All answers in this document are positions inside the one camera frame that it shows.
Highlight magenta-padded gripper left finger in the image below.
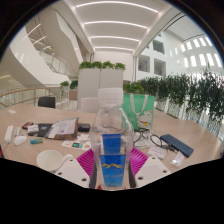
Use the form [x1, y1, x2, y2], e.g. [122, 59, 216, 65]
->
[54, 148, 97, 189]

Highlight white plastic packet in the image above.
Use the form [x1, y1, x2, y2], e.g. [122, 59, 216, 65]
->
[147, 144, 168, 160]

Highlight long green plant hedge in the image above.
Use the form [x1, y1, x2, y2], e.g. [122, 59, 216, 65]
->
[134, 71, 224, 134]

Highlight small black power bank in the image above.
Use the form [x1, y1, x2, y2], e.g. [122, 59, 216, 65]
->
[77, 123, 92, 133]

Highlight green plants atop cabinet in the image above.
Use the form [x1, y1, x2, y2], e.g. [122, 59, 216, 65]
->
[78, 60, 127, 71]

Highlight black office chair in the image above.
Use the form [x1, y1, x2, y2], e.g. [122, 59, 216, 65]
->
[37, 96, 57, 109]

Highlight white sticker sheet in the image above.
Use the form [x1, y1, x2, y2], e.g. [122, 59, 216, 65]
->
[61, 133, 93, 152]

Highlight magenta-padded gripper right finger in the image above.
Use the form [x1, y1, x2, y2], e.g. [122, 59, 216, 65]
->
[129, 147, 172, 189]

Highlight tangled black cables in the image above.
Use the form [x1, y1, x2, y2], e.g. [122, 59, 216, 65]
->
[132, 128, 164, 149]

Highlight black tablet case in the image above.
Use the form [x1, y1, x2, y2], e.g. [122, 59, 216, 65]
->
[27, 122, 54, 138]

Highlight clear blue-labelled water bottle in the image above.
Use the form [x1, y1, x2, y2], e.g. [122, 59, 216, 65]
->
[89, 87, 135, 190]

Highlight brown folder with papers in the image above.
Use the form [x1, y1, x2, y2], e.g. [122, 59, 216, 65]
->
[44, 116, 80, 141]

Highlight narrow white packet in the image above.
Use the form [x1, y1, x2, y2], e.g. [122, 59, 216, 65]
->
[170, 151, 185, 168]

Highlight small white box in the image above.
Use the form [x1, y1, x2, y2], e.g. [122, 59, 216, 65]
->
[27, 124, 40, 134]

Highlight brown planter with green plants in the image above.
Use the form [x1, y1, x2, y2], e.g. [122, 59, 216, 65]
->
[59, 79, 79, 101]

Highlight white computer mouse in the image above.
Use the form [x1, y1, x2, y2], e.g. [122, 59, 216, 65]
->
[13, 134, 28, 147]

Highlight low planter with plants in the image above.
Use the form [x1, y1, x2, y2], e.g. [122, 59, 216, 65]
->
[123, 81, 145, 95]

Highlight dark blue notebook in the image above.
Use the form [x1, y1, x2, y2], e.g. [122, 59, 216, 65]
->
[159, 133, 195, 158]

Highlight white power strip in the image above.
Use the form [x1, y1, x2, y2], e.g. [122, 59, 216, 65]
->
[3, 124, 15, 145]

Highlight green tote bag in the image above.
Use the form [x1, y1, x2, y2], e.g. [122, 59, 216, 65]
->
[121, 93, 156, 132]

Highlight small teal pack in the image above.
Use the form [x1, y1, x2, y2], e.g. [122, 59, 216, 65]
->
[29, 137, 44, 145]

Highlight small white charger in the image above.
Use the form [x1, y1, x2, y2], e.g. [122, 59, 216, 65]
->
[13, 126, 23, 138]

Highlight tall white cabinet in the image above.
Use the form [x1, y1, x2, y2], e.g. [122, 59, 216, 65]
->
[77, 68, 125, 111]

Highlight white ceramic mug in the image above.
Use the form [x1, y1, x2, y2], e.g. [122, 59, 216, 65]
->
[36, 149, 75, 174]

